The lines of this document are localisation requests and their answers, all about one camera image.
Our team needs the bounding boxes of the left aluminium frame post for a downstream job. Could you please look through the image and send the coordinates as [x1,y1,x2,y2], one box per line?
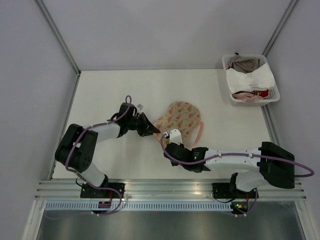
[34,0,81,77]

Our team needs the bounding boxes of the pink red garments in basket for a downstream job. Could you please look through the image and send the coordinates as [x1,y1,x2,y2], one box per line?
[232,89,270,103]

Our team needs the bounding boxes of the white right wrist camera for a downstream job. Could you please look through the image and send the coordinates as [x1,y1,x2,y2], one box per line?
[164,128,183,145]

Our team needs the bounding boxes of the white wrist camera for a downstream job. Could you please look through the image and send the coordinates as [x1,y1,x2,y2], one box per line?
[136,104,143,112]
[164,128,183,145]

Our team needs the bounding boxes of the white slotted cable duct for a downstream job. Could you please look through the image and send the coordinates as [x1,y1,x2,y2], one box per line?
[45,200,232,212]

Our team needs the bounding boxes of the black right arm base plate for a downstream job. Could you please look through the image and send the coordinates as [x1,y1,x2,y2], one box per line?
[211,182,240,203]

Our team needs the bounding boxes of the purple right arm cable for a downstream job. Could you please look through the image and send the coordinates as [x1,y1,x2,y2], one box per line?
[160,132,315,218]

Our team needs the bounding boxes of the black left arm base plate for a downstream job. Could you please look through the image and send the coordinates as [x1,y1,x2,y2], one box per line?
[80,182,125,199]

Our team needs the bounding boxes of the white bra in basket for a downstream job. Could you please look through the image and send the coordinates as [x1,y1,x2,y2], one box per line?
[226,63,276,94]

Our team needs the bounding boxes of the grey garment in basket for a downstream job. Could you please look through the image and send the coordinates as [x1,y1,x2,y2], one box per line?
[229,55,260,74]

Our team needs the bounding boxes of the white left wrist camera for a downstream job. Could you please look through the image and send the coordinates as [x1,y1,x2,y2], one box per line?
[136,104,143,112]

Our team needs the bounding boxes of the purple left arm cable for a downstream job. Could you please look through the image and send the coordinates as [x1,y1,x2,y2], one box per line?
[44,94,133,221]

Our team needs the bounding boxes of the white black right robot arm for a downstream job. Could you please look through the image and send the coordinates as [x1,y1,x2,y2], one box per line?
[161,141,295,198]

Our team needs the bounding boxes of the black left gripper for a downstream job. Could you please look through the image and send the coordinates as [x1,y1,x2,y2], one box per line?
[126,112,160,137]

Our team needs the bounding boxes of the aluminium mounting rail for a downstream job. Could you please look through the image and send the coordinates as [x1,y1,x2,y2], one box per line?
[34,178,307,201]

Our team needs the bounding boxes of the right aluminium frame post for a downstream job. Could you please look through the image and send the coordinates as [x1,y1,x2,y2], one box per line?
[262,0,300,57]

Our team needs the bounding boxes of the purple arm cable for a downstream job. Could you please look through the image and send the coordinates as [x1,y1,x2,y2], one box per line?
[44,94,133,221]
[160,132,315,218]

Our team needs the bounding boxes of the aluminium frame post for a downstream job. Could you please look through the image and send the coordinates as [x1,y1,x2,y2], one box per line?
[262,0,300,57]
[34,0,81,77]

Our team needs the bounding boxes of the floral mesh laundry bag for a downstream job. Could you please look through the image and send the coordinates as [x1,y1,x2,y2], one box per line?
[153,101,204,149]

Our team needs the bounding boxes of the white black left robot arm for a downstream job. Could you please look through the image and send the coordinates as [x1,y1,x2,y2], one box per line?
[54,102,160,198]

